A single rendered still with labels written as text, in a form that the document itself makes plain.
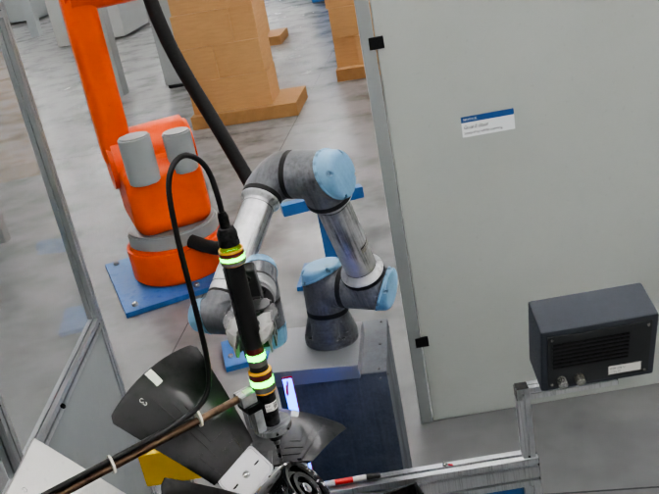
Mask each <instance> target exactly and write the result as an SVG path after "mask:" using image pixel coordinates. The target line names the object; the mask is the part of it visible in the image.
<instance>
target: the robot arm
mask: <svg viewBox="0 0 659 494"><path fill-rule="evenodd" d="M354 173H355V168H354V165H353V163H352V161H351V159H350V157H349V156H348V155H347V154H346V153H345V152H343V151H342V150H338V149H330V148H322V149H304V150H280V151H277V152H276V153H273V154H272V155H270V156H269V157H267V158H266V159H265V160H264V161H262V162H261V163H260V164H259V165H258V166H257V168H256V169H255V170H254V171H253V173H252V174H251V175H250V176H249V177H248V179H247V181H246V182H245V185H244V187H243V190H242V192H241V199H242V201H243V202H242V204H241V207H240V210H239V212H238V215H237V217H236V220H235V223H234V225H233V226H234V227H235V228H236V230H237V234H238V238H239V240H240V243H239V244H242V245H243V248H244V252H245V257H246V262H245V263H244V266H245V270H246V274H247V278H248V282H249V287H250V291H251V295H252V299H253V304H254V308H255V312H256V317H257V321H258V324H259V331H258V332H259V337H260V341H261V345H264V349H265V351H270V350H272V353H273V352H274V350H275V349H277V348H279V347H280V346H282V345H283V344H284V343H285V342H286V340H287V329H286V320H285V319H284V314H283V309H282V304H281V299H280V293H279V284H278V269H277V265H276V263H275V261H274V260H273V259H272V258H271V257H269V256H267V255H264V254H258V253H259V250H260V248H261V245H262V242H263V239H264V237H265V234H266V231H267V228H268V226H269V223H270V220H271V217H272V215H273V213H274V212H276V211H277V210H278V209H279V207H280V204H281V202H282V201H283V200H285V199H303V200H304V201H305V203H306V205H307V207H308V209H309V210H310V211H311V212H313V213H315V214H318V215H319V218H320V220H321V222H322V224H323V226H324V228H325V230H326V232H327V235H328V237H329V240H330V242H331V244H332V246H333V249H334V251H335V253H336V255H337V257H338V258H337V257H325V258H321V259H319V260H316V261H313V262H311V263H309V264H308V265H306V266H305V267H304V268H303V269H302V271H301V280H302V282H301V285H302V287H303V292H304V298H305V304H306V310H307V316H308V319H307V324H306V330H305V341H306V344H307V346H308V347H310V348H311V349H314V350H318V351H333V350H338V349H342V348H345V347H347V346H349V345H351V344H353V343H354V342H355V341H356V340H357V339H358V337H359V331H358V326H357V324H356V322H355V321H354V319H353V317H352V316H351V314H350V312H349V309H362V310H376V311H386V310H388V309H390V308H391V306H392V305H393V302H394V300H395V296H396V292H397V282H398V279H397V272H396V269H395V268H391V267H385V266H384V264H383V262H382V260H381V258H380V257H379V256H377V255H375V254H373V252H372V250H371V247H370V245H369V243H368V240H367V238H366V235H365V233H364V231H363V228H362V226H361V225H360V222H359V220H358V218H357V215H356V213H355V211H354V208H353V206H352V203H351V201H350V199H351V197H352V194H353V192H354V190H355V186H356V175H355V174H354ZM196 302H197V306H198V310H199V314H200V318H201V321H202V325H203V329H204V333H208V334H223V335H226V336H227V338H228V343H229V345H230V346H231V347H232V348H233V351H234V354H235V357H236V358H239V355H240V353H241V352H242V351H243V348H242V344H241V341H240V337H239V333H238V329H237V325H236V321H235V317H234V313H233V309H232V305H231V301H230V298H229V294H228V287H227V283H226V279H225V275H224V271H223V267H222V265H221V261H220V262H219V264H218V267H217V269H216V272H215V275H214V277H213V280H212V282H211V285H210V287H209V290H208V293H207V295H206V298H199V299H196Z"/></svg>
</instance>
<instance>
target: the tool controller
mask: <svg viewBox="0 0 659 494"><path fill-rule="evenodd" d="M658 316H659V314H658V312H657V310H656V308H655V307H654V305H653V303H652V301H651V300H650V298H649V296H648V294H647V293H646V291H645V289H644V287H643V286H642V284H641V283H633V284H627V285H622V286H616V287H610V288H604V289H598V290H592V291H587V292H582V293H576V294H570V295H564V296H558V297H552V298H547V299H541V300H535V301H530V302H529V344H530V361H531V364H532V368H533V371H534V373H535V376H536V379H537V382H538V384H539V386H540V389H541V391H547V390H552V389H558V388H561V389H564V388H567V387H570V386H576V385H578V386H582V385H585V384H588V383H593V382H599V381H605V380H611V379H617V378H623V377H629V376H635V375H641V374H647V373H652V372H653V364H654V354H655V344H656V335H657V325H658Z"/></svg>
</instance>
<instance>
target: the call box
mask: <svg viewBox="0 0 659 494"><path fill-rule="evenodd" d="M138 460H139V463H140V466H141V469H142V472H143V475H144V478H145V481H146V485H147V486H154V485H160V484H162V482H163V480H164V478H165V477H167V478H173V479H178V480H189V479H195V478H201V476H199V475H198V474H196V473H194V472H193V471H191V470H189V469H187V468H186V467H184V466H182V465H181V464H179V463H177V462H176V461H174V460H172V459H171V458H169V457H167V456H166V455H164V454H162V453H161V452H159V451H157V450H156V449H153V450H151V451H149V452H148V453H146V454H144V455H142V456H140V457H138Z"/></svg>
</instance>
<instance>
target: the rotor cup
mask: <svg viewBox="0 0 659 494"><path fill-rule="evenodd" d="M303 483H308V484H309V485H310V486H311V488H312V492H311V493H309V492H307V491H306V490H305V489H304V488H303V485H302V484H303ZM268 493H269V494H330V491H329V489H328V487H327V485H326V484H325V483H324V481H323V480H322V479H321V478H320V476H319V475H318V474H317V473H316V472H314V471H313V470H312V469H310V468H309V467H308V466H306V465H304V464H302V463H299V462H296V461H288V462H286V463H284V464H283V465H282V466H281V467H280V468H279V469H278V470H277V471H276V472H275V473H274V474H273V476H272V477H271V478H269V479H268V480H267V481H266V482H265V483H264V484H263V485H262V486H261V487H260V488H259V490H258V492H257V493H254V494H268Z"/></svg>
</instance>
